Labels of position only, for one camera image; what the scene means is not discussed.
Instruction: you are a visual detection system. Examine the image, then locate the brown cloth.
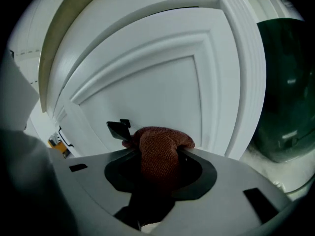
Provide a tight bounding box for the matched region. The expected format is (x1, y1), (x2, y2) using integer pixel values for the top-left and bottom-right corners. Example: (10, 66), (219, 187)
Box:
(122, 126), (196, 193)

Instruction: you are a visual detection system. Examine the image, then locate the white tub with green outside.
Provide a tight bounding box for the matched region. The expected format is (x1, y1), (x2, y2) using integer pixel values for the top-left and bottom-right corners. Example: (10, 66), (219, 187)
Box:
(250, 17), (315, 164)

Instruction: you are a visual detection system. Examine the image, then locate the black cabinet door handle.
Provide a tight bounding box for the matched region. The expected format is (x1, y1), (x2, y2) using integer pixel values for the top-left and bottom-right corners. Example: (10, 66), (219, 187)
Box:
(106, 118), (131, 142)

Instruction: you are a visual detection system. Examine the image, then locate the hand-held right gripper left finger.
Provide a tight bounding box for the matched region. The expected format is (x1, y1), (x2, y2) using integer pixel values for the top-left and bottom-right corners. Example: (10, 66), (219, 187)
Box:
(48, 147), (142, 236)

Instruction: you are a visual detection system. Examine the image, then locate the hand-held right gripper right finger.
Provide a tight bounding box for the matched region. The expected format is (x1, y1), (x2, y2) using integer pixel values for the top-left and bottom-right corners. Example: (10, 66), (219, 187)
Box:
(152, 148), (291, 236)

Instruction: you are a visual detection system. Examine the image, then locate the white panelled cabinet door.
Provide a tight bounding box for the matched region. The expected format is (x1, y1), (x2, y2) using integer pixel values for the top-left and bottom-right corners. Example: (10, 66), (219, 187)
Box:
(39, 0), (268, 161)

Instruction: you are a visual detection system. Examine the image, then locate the orange box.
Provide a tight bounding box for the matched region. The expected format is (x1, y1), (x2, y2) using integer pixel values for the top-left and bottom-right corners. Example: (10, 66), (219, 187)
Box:
(48, 134), (68, 158)

